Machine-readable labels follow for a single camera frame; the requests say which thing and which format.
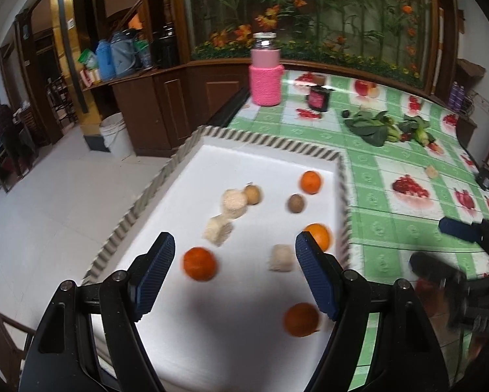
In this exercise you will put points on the purple bottle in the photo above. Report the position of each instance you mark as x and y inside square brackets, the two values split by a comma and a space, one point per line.
[453, 96]
[460, 98]

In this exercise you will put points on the black device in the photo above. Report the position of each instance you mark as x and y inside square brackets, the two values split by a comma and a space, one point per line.
[484, 177]

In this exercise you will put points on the black pot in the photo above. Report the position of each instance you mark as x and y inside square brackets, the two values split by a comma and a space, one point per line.
[165, 48]

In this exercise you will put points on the round orange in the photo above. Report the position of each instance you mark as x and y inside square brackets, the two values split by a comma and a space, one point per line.
[321, 237]
[311, 182]
[199, 264]
[301, 319]

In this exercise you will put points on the jar with pink knitted sleeve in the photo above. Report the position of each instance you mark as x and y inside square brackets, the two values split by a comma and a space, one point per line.
[265, 75]

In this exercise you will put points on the dark jar with pink label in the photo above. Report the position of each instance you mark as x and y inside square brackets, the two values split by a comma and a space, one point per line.
[319, 99]

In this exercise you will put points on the green bok choy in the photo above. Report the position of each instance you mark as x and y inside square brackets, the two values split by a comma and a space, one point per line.
[367, 127]
[420, 131]

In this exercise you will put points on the beige puffed rice cake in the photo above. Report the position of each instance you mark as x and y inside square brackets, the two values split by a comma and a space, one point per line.
[431, 171]
[234, 203]
[218, 230]
[282, 258]

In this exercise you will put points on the green fruit-print tablecloth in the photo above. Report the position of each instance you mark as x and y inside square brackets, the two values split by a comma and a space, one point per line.
[391, 220]

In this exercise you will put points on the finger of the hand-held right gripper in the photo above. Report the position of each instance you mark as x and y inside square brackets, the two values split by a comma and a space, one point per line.
[436, 269]
[459, 229]

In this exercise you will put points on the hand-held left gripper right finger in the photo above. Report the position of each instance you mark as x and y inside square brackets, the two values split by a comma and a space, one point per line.
[316, 277]

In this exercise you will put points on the green and white bag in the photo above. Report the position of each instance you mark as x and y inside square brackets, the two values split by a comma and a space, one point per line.
[88, 59]

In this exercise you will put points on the white plastic bucket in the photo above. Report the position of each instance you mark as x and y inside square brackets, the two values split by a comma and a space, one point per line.
[116, 135]

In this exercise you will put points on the brown wooden lid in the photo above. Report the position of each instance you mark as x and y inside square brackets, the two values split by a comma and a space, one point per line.
[318, 78]

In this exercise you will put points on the dark wooden chair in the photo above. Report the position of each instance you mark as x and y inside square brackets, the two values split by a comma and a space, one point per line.
[60, 99]

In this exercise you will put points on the flower mural panel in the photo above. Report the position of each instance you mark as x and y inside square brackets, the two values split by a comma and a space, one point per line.
[310, 12]

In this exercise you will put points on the blue plastic bottle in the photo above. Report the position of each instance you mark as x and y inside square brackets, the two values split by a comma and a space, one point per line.
[104, 62]

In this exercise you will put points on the brown round fruit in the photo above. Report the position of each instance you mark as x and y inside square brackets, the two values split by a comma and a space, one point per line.
[252, 194]
[295, 203]

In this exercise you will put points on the grey-blue jug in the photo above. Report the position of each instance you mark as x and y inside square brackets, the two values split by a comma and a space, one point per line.
[124, 55]

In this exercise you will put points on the white box with chevron rim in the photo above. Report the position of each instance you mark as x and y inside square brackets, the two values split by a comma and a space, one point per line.
[248, 163]

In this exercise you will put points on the clear plastic bottle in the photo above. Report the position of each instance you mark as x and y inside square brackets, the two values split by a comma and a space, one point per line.
[145, 53]

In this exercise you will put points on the small dark brown fruit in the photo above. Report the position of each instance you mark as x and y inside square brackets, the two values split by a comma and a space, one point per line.
[345, 113]

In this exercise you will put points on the brown wooden cabinet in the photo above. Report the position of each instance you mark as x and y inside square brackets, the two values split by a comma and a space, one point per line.
[167, 110]

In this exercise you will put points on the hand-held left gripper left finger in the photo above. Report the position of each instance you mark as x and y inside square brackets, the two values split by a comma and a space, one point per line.
[154, 277]

